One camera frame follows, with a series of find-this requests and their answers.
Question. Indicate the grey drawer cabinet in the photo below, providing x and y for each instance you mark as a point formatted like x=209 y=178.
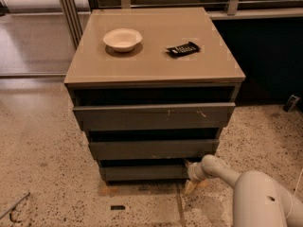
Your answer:
x=149 y=74

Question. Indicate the grey bottom drawer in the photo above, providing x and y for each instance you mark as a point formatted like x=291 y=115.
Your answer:
x=143 y=170

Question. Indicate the grey metal rod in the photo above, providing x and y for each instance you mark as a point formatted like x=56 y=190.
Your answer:
x=5 y=212

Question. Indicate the black floor tag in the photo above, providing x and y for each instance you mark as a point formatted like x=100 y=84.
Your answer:
x=118 y=207

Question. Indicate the black calculator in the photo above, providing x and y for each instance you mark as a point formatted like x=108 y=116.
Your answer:
x=184 y=49

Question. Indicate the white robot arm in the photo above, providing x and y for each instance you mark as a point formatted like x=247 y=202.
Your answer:
x=258 y=199

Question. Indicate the grey top drawer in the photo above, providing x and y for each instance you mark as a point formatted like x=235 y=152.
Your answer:
x=154 y=117

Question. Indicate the small dark floor bracket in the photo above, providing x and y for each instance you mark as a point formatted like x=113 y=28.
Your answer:
x=292 y=101

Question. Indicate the white bowl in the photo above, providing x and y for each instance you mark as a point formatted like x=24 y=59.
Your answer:
x=122 y=39

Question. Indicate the aluminium frame post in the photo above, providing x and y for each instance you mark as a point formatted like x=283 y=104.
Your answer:
x=69 y=10

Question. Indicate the metal railing shelf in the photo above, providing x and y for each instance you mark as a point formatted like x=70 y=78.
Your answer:
x=202 y=0

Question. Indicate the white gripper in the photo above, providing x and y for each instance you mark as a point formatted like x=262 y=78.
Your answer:
x=193 y=173

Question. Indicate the grey drawer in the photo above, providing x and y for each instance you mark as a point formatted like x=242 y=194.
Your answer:
x=152 y=149
x=143 y=170
x=154 y=117

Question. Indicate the grey middle drawer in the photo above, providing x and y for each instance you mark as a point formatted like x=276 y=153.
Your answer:
x=152 y=149

